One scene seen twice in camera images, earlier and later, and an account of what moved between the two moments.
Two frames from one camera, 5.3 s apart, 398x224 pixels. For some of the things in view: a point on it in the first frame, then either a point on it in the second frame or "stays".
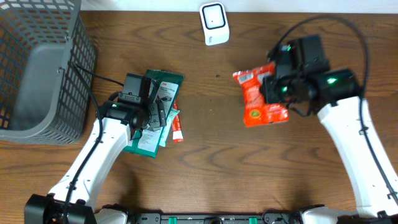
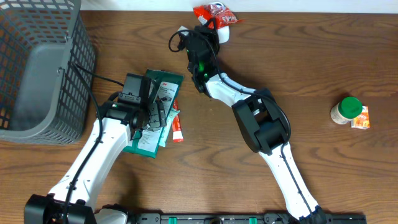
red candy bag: x=257 y=112 -> x=216 y=15
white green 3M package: x=165 y=85 stays
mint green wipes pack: x=166 y=133 stays
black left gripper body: x=158 y=117 stays
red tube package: x=177 y=131 stays
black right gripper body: x=290 y=88 -> x=212 y=32
